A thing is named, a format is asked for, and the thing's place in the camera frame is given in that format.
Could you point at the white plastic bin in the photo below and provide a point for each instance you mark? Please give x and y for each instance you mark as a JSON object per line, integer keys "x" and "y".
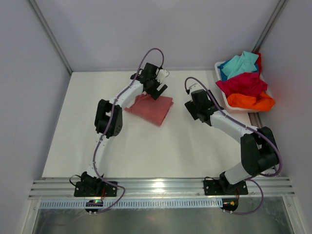
{"x": 222, "y": 97}

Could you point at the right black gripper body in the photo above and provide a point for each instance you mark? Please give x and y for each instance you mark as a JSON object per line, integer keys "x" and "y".
{"x": 191, "y": 107}

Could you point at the teal t shirt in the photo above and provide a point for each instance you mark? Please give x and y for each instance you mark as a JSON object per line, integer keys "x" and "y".
{"x": 245, "y": 63}

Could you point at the right black controller board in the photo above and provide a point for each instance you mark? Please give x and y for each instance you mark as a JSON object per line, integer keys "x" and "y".
{"x": 229, "y": 204}

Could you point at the crimson red t shirt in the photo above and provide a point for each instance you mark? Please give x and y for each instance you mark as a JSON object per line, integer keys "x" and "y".
{"x": 248, "y": 84}

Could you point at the right corner aluminium post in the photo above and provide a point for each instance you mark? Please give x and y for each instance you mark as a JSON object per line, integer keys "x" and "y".
{"x": 274, "y": 16}

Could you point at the aluminium rail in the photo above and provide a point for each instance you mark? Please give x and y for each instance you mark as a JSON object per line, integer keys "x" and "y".
{"x": 256, "y": 121}
{"x": 53, "y": 188}

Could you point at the left corner aluminium post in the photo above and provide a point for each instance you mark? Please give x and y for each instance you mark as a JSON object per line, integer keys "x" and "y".
{"x": 50, "y": 35}

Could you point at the black controller board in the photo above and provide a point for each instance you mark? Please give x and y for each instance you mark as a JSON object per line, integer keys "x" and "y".
{"x": 229, "y": 204}
{"x": 93, "y": 206}

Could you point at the aluminium front rail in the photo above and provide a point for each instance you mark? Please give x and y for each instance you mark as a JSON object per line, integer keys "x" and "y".
{"x": 53, "y": 188}

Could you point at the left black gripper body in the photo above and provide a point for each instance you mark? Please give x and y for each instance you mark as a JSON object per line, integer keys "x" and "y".
{"x": 154, "y": 85}

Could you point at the left black controller board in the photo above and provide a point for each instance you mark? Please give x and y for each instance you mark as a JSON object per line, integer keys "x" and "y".
{"x": 93, "y": 206}

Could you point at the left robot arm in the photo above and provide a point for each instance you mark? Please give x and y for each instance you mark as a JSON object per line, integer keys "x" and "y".
{"x": 109, "y": 122}

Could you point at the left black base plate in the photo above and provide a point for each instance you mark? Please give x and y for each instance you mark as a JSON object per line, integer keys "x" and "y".
{"x": 97, "y": 189}

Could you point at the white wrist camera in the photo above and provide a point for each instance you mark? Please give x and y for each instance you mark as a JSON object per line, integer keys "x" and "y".
{"x": 192, "y": 88}
{"x": 162, "y": 74}

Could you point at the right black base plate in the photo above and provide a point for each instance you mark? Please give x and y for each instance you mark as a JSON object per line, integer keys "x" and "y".
{"x": 212, "y": 187}

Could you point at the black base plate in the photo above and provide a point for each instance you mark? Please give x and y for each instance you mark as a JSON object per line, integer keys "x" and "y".
{"x": 212, "y": 187}
{"x": 97, "y": 189}

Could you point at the orange t shirt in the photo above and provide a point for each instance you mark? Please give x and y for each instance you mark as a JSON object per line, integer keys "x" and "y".
{"x": 263, "y": 102}

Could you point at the salmon pink t shirt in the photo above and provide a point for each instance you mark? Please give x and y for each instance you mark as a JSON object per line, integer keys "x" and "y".
{"x": 153, "y": 111}

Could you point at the red t shirt in bin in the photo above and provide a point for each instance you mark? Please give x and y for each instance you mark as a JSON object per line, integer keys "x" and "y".
{"x": 258, "y": 63}

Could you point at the corner aluminium post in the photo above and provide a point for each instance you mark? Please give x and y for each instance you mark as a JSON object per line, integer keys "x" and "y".
{"x": 50, "y": 35}
{"x": 274, "y": 16}

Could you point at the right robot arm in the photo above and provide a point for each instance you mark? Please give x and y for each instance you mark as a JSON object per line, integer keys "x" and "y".
{"x": 258, "y": 150}

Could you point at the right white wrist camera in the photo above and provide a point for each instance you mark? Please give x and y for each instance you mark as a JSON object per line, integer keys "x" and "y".
{"x": 192, "y": 88}

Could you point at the right side aluminium rail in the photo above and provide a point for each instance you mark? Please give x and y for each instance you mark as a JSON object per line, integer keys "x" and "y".
{"x": 256, "y": 121}

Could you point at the slotted grey cable duct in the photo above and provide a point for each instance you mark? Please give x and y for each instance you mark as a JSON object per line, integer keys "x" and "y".
{"x": 142, "y": 203}

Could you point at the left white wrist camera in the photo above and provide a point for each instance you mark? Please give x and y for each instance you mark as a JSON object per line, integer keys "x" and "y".
{"x": 162, "y": 74}

